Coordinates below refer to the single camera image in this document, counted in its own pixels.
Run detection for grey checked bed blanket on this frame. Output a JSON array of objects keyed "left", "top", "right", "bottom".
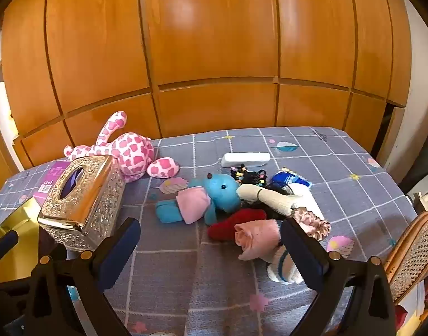
[{"left": 0, "top": 127, "right": 419, "bottom": 336}]

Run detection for red yarn skein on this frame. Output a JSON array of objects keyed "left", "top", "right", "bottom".
[{"left": 207, "top": 208, "right": 269, "bottom": 242}]

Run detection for blue plush toy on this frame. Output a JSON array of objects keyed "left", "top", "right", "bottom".
[{"left": 156, "top": 173, "right": 243, "bottom": 226}]

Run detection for pink spotted plush toy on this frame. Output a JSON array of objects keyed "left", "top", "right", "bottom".
[{"left": 63, "top": 111, "right": 180, "bottom": 183}]

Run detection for white striped sock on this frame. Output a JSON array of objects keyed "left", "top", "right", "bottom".
[{"left": 267, "top": 245, "right": 305, "bottom": 285}]

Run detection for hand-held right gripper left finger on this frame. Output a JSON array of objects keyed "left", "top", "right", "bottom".
[{"left": 23, "top": 218, "right": 142, "bottom": 336}]

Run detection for black beaded hair ties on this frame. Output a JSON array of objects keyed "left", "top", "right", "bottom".
[{"left": 230, "top": 164, "right": 269, "bottom": 187}]

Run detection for gold metal tray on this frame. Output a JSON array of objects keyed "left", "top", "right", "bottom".
[{"left": 0, "top": 198, "right": 66, "bottom": 284}]

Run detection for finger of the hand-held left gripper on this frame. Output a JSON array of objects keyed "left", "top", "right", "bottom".
[
  {"left": 0, "top": 276, "right": 31, "bottom": 323},
  {"left": 0, "top": 230, "right": 19, "bottom": 263}
]

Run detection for blue tissue packet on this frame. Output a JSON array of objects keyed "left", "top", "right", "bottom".
[{"left": 272, "top": 170, "right": 312, "bottom": 191}]

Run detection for white oblong case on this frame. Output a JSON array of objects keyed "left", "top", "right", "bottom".
[{"left": 221, "top": 152, "right": 271, "bottom": 169}]

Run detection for pink yarn skein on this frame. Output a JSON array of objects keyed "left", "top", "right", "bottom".
[{"left": 234, "top": 220, "right": 283, "bottom": 261}]

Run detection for wooden wardrobe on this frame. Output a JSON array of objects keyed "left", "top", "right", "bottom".
[{"left": 1, "top": 0, "right": 412, "bottom": 172}]

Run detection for silver embossed tissue box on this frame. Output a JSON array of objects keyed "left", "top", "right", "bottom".
[{"left": 37, "top": 155, "right": 126, "bottom": 252}]

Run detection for purple cardboard box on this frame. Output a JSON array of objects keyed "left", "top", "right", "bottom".
[{"left": 33, "top": 160, "right": 72, "bottom": 204}]

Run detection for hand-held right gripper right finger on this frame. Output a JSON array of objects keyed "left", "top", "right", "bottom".
[{"left": 281, "top": 218, "right": 398, "bottom": 336}]

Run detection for cream sock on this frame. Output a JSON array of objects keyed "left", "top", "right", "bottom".
[{"left": 237, "top": 183, "right": 323, "bottom": 218}]

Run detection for rattan chair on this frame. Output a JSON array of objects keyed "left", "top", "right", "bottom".
[{"left": 384, "top": 211, "right": 428, "bottom": 305}]

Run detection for brown yarn skein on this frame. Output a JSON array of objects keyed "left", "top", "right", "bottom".
[{"left": 293, "top": 207, "right": 331, "bottom": 241}]

